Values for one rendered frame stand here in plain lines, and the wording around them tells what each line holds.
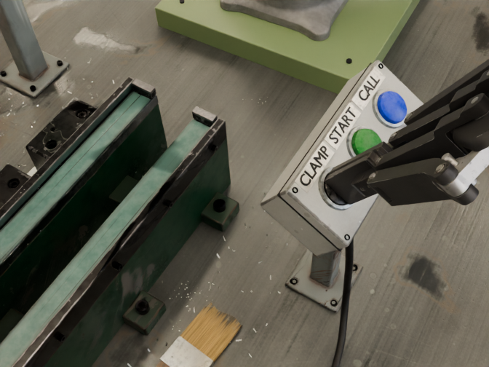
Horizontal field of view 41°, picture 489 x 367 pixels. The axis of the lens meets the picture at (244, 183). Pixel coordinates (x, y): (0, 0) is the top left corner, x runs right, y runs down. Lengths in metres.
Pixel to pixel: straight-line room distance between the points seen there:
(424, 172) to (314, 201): 0.16
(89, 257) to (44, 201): 0.09
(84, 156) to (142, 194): 0.09
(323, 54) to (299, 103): 0.08
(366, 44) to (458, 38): 0.16
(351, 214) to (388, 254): 0.28
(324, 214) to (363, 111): 0.11
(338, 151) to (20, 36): 0.57
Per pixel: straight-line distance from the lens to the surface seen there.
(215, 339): 0.76
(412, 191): 0.42
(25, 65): 1.02
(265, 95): 0.96
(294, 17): 1.00
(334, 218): 0.53
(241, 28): 1.01
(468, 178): 0.38
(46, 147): 0.88
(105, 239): 0.70
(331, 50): 0.98
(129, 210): 0.72
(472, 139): 0.38
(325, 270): 0.75
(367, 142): 0.56
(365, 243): 0.83
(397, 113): 0.59
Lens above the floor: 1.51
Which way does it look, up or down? 55 degrees down
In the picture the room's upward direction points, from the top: 3 degrees counter-clockwise
